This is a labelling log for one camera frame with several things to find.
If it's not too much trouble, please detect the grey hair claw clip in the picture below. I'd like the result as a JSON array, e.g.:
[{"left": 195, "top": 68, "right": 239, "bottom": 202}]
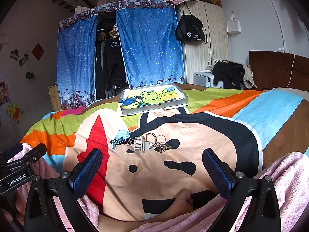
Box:
[{"left": 134, "top": 136, "right": 145, "bottom": 154}]

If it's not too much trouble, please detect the gold chain necklace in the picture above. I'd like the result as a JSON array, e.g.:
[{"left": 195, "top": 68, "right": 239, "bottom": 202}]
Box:
[{"left": 154, "top": 141, "right": 172, "bottom": 153}]

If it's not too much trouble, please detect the person's left hand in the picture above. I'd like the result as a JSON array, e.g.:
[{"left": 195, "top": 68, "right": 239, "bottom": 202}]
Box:
[{"left": 4, "top": 190, "right": 26, "bottom": 225}]

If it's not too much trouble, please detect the pink fluffy blanket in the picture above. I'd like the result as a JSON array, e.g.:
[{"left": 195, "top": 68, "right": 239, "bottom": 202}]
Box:
[{"left": 9, "top": 142, "right": 309, "bottom": 232}]

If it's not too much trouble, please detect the white tray with frog drawing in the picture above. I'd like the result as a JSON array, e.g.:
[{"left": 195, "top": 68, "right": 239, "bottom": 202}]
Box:
[{"left": 117, "top": 83, "right": 188, "bottom": 116}]

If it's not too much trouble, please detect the small wooden side cabinet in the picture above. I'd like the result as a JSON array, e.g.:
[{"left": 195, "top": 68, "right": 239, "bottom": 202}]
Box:
[{"left": 48, "top": 85, "right": 62, "bottom": 112}]

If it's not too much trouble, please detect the white bedside cabinet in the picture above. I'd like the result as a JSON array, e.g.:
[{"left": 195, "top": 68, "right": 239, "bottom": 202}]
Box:
[{"left": 193, "top": 70, "right": 224, "bottom": 89}]

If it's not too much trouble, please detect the pile of dark clothes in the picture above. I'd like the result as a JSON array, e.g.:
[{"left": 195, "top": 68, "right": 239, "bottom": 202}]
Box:
[{"left": 212, "top": 60, "right": 257, "bottom": 90}]

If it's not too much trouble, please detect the wooden bed headboard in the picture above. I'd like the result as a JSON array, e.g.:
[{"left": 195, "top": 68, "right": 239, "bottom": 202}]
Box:
[{"left": 248, "top": 51, "right": 309, "bottom": 91}]

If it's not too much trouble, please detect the blue dotted fabric wardrobe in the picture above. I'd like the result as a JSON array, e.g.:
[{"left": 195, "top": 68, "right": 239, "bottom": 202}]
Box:
[{"left": 57, "top": 0, "right": 185, "bottom": 109}]

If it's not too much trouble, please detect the beige wooden wardrobe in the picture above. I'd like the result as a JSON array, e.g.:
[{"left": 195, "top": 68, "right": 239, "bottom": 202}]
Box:
[{"left": 177, "top": 1, "right": 229, "bottom": 84}]

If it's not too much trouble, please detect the white paper gift bag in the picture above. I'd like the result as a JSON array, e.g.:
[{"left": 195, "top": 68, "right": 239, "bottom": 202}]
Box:
[{"left": 227, "top": 10, "right": 241, "bottom": 35}]

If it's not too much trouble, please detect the black hanging tote bag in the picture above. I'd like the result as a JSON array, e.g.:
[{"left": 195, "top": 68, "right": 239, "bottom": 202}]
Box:
[{"left": 175, "top": 3, "right": 208, "bottom": 44}]

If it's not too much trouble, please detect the yellow cartoon wall sticker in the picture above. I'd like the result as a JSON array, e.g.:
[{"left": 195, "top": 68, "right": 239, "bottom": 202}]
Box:
[{"left": 6, "top": 101, "right": 23, "bottom": 123}]

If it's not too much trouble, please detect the red diamond wall decoration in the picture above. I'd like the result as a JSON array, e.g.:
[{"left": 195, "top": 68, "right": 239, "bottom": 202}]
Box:
[{"left": 31, "top": 43, "right": 45, "bottom": 61}]

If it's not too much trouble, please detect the white charging cable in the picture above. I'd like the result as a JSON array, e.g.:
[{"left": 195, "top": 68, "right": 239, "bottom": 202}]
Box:
[{"left": 286, "top": 53, "right": 296, "bottom": 89}]

